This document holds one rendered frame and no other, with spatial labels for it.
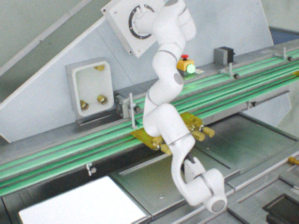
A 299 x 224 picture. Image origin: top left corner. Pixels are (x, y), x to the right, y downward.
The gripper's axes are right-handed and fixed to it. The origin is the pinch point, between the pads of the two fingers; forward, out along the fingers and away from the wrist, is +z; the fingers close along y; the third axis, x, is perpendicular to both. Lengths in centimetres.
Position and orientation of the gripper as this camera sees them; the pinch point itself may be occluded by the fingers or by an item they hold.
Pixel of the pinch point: (183, 161)
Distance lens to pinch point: 135.4
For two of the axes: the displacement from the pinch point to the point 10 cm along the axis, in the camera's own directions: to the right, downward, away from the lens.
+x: -9.5, 1.9, -2.6
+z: -3.2, -3.9, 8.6
